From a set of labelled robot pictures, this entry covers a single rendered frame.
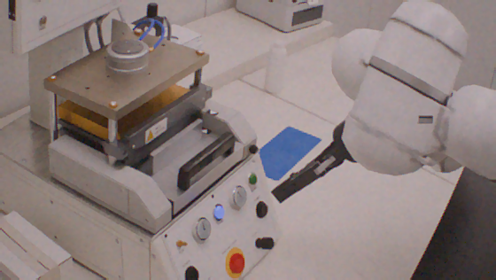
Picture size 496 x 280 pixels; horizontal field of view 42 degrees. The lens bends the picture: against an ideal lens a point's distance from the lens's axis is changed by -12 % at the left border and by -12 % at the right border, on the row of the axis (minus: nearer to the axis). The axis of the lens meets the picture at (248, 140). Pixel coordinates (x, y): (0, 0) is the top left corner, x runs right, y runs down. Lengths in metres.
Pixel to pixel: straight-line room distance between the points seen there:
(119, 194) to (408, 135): 0.55
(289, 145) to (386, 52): 0.98
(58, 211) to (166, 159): 0.24
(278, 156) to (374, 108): 0.93
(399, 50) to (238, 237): 0.65
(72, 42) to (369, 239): 0.74
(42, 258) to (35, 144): 0.25
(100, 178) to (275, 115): 0.79
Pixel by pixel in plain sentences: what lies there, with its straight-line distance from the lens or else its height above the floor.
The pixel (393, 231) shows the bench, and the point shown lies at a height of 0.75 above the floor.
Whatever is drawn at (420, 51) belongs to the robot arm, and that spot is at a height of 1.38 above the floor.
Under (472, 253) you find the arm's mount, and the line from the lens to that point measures 1.34.
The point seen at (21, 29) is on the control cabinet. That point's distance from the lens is 1.21.
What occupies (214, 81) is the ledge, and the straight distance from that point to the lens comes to 1.94.
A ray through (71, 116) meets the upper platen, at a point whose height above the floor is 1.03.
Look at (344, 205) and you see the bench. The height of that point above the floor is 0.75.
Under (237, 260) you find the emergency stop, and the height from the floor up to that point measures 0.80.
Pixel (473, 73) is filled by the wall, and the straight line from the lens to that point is 3.70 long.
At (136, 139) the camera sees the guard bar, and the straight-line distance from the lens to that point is 1.18.
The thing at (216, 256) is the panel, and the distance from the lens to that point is 1.28.
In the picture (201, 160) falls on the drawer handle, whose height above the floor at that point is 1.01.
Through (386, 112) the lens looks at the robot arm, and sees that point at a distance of 0.79.
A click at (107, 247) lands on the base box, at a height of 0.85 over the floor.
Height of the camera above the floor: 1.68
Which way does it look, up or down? 32 degrees down
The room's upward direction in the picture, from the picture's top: 7 degrees clockwise
